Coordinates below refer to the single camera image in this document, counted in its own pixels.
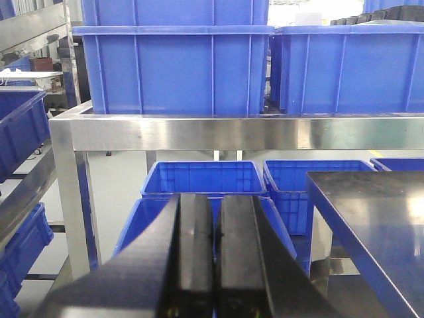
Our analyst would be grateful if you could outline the blue floor bin far right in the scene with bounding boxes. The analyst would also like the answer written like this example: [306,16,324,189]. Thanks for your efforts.
[370,158,424,172]

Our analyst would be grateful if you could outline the blue floor bin far middle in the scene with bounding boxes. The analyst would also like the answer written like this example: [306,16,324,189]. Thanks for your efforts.
[263,160,376,236]

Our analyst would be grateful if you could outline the large blue crate on rack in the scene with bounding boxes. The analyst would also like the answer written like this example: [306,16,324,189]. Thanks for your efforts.
[74,25,274,117]

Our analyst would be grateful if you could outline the stainless steel rack frame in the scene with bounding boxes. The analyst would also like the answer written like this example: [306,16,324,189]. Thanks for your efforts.
[49,102,423,279]

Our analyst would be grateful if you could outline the blue floor bin near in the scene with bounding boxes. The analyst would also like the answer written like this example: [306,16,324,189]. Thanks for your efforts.
[113,197,310,273]

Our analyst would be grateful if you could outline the blue floor bin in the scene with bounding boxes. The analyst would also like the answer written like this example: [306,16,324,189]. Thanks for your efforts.
[140,161,266,197]
[263,160,376,236]
[113,197,310,273]
[370,158,424,172]

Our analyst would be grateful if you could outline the blue bin on left shelf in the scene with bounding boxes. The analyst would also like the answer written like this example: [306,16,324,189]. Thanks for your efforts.
[1,90,50,182]

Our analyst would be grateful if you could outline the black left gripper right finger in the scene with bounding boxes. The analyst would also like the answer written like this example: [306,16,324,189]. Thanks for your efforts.
[215,195,341,317]

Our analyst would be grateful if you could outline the right blue crate on rack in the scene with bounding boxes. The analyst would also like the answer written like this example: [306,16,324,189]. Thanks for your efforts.
[275,24,423,115]

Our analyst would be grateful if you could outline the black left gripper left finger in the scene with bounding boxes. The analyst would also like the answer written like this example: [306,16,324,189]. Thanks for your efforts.
[33,194,213,317]

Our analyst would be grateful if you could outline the upper stacked blue crate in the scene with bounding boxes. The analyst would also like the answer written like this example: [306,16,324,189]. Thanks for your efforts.
[81,0,269,26]

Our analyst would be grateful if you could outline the lower blue bin left shelf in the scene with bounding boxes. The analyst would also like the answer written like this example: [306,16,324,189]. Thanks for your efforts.
[1,202,54,317]

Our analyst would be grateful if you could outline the left steel shelf rail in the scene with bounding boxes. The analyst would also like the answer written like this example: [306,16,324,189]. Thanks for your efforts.
[1,149,57,251]

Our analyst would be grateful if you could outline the blue floor bin far left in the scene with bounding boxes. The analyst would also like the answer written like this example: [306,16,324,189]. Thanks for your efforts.
[140,161,266,197]

